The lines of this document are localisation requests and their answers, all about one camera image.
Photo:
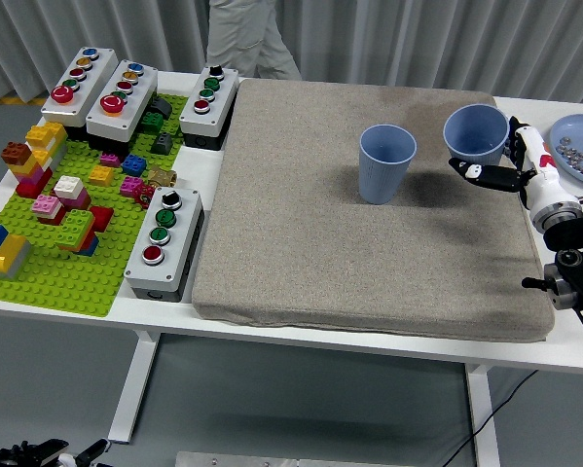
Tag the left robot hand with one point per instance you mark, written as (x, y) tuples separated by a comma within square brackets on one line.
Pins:
[(43, 450)]

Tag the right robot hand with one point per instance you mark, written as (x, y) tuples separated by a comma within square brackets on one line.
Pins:
[(546, 187)]

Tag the blue ribbed plastic cup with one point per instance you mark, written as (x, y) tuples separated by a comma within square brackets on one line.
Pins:
[(383, 185), (476, 126)]

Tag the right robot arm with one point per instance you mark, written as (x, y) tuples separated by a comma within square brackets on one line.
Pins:
[(571, 238)]

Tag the blue plate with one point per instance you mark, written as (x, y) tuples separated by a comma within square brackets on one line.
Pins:
[(573, 129)]

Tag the white table leg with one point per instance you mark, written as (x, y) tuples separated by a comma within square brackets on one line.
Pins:
[(483, 413), (135, 384)]

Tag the green studded baseplate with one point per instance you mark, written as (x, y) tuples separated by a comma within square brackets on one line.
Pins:
[(52, 287)]

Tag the blue yellow grey brick stack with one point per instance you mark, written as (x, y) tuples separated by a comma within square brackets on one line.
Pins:
[(6, 255)]

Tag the white pleated curtain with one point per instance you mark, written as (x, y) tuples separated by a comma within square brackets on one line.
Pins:
[(393, 39)]

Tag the green orange blue brick stack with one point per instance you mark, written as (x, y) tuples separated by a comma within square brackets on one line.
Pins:
[(77, 231)]

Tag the red toy brick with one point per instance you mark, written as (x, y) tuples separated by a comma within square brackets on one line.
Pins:
[(102, 218)]

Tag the four-button control box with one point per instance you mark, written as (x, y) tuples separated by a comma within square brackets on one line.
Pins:
[(220, 112), (179, 253)]

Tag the pink and red brick stack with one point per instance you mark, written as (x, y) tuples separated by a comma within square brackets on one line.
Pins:
[(47, 206)]

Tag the grey-brown fabric mat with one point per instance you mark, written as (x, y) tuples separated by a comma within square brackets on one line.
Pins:
[(296, 219)]

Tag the white and pink brick stack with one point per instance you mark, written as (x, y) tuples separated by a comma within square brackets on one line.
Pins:
[(72, 190)]

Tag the yellow toy brick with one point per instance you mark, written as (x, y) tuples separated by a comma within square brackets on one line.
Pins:
[(101, 176)]

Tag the yellow brown red brick tower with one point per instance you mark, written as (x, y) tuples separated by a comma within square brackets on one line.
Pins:
[(38, 165)]

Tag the brass pipe fitting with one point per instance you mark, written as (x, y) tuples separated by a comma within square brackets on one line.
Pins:
[(162, 177)]

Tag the small magenta toy brick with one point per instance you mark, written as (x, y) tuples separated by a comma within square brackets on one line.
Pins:
[(110, 159)]

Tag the blue toy brick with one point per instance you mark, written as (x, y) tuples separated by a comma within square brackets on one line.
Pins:
[(134, 165)]

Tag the grey sloped brick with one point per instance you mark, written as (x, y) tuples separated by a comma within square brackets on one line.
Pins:
[(162, 144)]

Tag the person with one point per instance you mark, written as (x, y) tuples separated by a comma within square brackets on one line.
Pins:
[(242, 34)]

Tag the dark green toy brick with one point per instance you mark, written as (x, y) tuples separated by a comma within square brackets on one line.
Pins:
[(152, 122)]

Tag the yellow black floor tape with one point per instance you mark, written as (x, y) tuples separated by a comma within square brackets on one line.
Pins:
[(13, 99)]

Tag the dark grey curved brick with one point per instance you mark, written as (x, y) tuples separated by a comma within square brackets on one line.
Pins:
[(162, 107)]

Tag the five-button control box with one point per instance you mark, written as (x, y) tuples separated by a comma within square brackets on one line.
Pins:
[(92, 90), (140, 99)]

